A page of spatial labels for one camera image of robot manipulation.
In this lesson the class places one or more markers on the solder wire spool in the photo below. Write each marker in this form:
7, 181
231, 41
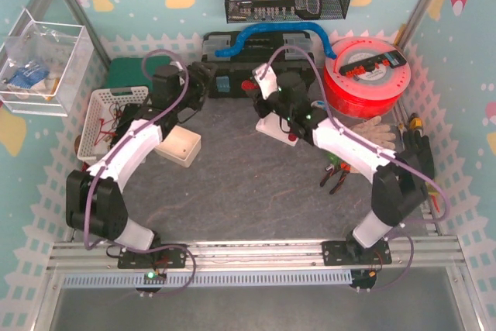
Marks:
319, 104

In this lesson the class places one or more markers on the yellow black screwdriver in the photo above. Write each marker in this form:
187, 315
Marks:
414, 123

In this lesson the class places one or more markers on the aluminium linear rail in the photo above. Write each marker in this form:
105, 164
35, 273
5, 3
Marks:
423, 251

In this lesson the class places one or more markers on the grey slotted cable duct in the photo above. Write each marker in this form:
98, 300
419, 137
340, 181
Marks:
205, 279

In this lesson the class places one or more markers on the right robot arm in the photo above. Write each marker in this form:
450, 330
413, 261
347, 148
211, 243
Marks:
400, 180

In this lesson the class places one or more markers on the white peg base plate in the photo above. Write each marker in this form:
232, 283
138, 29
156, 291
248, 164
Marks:
275, 127

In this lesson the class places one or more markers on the red filament spool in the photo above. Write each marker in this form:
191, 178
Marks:
368, 95

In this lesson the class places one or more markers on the black yellow work glove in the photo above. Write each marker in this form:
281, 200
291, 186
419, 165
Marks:
419, 144

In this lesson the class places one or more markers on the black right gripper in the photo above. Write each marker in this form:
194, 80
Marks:
262, 104

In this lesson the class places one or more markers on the black plastic toolbox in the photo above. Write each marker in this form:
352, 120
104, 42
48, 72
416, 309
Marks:
257, 49

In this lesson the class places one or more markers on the green plastic water tap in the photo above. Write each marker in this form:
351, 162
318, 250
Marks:
334, 160

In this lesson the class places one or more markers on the white perforated plastic basket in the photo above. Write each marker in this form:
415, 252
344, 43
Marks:
105, 112

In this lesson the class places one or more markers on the black battery holder box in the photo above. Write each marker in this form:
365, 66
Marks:
128, 115

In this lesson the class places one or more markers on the white cotton work glove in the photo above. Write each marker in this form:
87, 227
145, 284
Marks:
376, 132

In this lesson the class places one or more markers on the clear acrylic wall box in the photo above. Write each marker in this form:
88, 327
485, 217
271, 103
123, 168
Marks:
65, 49

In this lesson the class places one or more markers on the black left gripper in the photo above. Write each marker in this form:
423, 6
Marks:
200, 81

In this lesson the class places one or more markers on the green plastic tool case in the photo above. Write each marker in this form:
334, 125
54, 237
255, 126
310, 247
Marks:
127, 72

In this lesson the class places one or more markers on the blue white glove in box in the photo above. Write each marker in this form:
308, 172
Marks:
30, 77

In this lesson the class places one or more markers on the white tray with springs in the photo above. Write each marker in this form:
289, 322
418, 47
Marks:
180, 146

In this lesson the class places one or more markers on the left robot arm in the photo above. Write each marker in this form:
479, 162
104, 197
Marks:
94, 201

